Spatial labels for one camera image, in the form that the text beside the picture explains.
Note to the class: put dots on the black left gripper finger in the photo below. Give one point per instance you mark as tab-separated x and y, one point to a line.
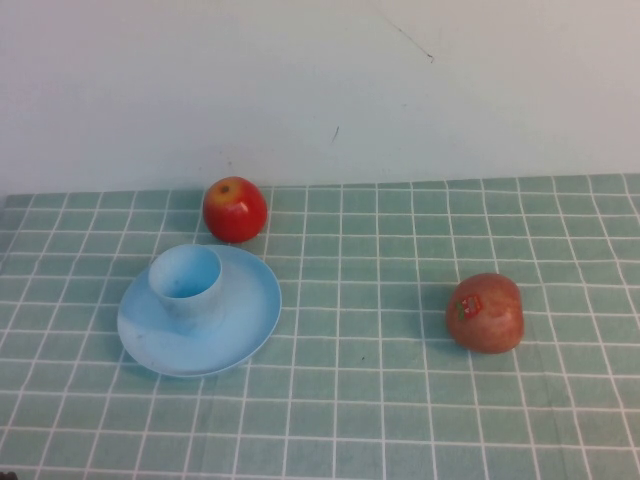
7	476

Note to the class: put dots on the light blue plastic cup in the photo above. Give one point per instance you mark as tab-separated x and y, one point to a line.
187	295

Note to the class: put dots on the light blue round plate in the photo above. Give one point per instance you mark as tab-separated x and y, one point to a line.
240	320

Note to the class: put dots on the shiny red yellow apple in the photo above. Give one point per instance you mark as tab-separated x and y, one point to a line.
235	215

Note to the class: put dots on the green white checked tablecloth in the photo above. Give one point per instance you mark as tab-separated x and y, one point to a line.
380	400

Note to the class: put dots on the dull red apple with sticker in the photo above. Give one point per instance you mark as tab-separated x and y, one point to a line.
487	320

